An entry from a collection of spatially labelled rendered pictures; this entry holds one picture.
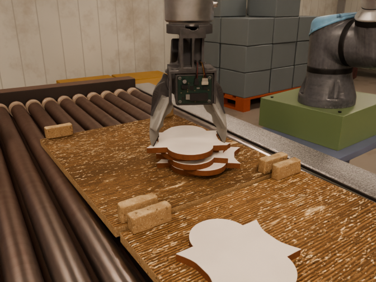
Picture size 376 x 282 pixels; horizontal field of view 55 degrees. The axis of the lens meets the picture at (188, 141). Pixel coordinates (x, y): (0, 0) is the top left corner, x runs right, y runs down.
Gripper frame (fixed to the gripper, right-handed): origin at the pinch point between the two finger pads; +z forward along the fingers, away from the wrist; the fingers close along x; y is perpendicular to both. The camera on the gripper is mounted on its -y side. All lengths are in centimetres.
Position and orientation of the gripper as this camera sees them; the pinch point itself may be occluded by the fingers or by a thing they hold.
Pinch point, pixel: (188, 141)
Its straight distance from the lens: 64.4
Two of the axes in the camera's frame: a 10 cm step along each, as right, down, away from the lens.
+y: 1.1, 3.5, -9.3
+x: 9.9, -0.4, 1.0
